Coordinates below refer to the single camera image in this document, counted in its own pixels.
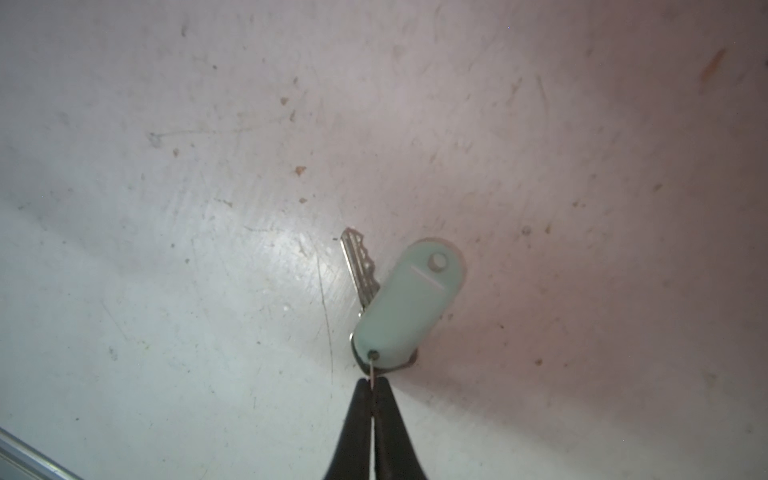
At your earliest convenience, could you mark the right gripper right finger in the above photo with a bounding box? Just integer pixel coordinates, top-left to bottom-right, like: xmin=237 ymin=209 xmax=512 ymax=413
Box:
xmin=373 ymin=376 xmax=427 ymax=480

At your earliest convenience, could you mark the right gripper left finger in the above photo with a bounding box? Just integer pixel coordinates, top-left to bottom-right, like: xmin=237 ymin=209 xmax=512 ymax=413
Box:
xmin=324 ymin=378 xmax=372 ymax=480

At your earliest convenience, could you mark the key with green cap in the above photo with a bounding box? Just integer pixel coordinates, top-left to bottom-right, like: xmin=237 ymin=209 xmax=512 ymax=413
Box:
xmin=340 ymin=228 xmax=466 ymax=378

